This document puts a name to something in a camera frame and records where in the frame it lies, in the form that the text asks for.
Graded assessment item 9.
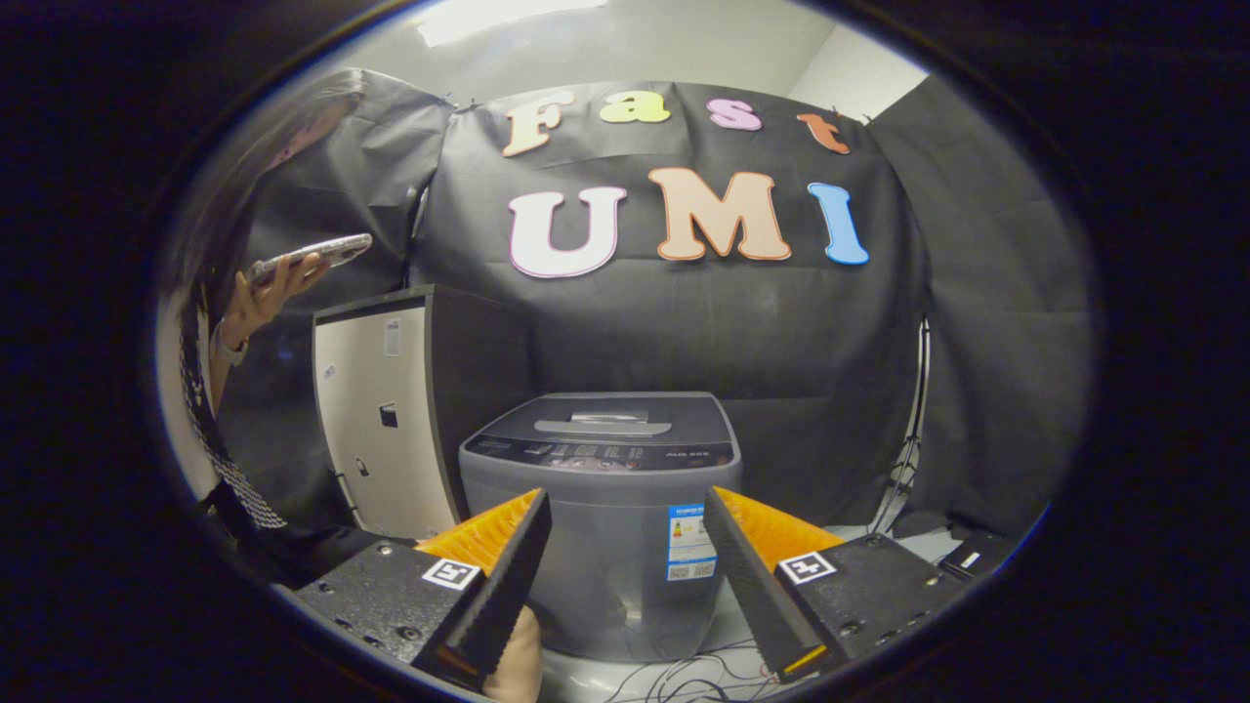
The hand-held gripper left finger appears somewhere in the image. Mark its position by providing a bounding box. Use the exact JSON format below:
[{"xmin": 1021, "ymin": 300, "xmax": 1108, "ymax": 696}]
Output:
[{"xmin": 293, "ymin": 488, "xmax": 556, "ymax": 684}]

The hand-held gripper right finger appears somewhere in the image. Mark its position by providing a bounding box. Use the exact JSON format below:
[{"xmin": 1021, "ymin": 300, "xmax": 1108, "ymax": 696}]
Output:
[{"xmin": 703, "ymin": 483, "xmax": 970, "ymax": 682}]

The grey washing machine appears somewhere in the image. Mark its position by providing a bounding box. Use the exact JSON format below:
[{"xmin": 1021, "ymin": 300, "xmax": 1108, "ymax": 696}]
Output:
[{"xmin": 459, "ymin": 393, "xmax": 743, "ymax": 663}]

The dark glass washing machine lid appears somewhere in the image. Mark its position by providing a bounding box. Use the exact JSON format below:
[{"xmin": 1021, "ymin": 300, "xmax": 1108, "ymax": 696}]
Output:
[{"xmin": 485, "ymin": 393, "xmax": 729, "ymax": 445}]

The white and black cabinet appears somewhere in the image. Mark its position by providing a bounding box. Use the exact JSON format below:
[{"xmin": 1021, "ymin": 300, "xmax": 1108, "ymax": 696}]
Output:
[{"xmin": 312, "ymin": 283, "xmax": 533, "ymax": 540}]

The black box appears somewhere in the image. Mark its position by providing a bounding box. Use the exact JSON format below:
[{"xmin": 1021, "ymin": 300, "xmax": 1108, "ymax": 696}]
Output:
[{"xmin": 937, "ymin": 532, "xmax": 1021, "ymax": 582}]

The black tripod stand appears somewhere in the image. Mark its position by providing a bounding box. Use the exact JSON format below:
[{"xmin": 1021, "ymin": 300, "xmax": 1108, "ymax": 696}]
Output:
[{"xmin": 869, "ymin": 317, "xmax": 931, "ymax": 536}]

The black backdrop cloth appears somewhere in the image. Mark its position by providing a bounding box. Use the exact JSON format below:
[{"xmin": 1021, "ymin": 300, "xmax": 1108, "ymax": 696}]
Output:
[{"xmin": 210, "ymin": 68, "xmax": 1095, "ymax": 538}]

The silver smartphone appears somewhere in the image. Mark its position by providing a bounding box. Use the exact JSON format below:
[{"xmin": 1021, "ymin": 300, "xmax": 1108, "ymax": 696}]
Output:
[{"xmin": 246, "ymin": 232, "xmax": 374, "ymax": 286}]

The tangle of black cables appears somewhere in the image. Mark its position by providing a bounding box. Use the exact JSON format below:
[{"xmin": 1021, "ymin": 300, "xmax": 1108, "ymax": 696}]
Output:
[{"xmin": 601, "ymin": 640, "xmax": 772, "ymax": 703}]

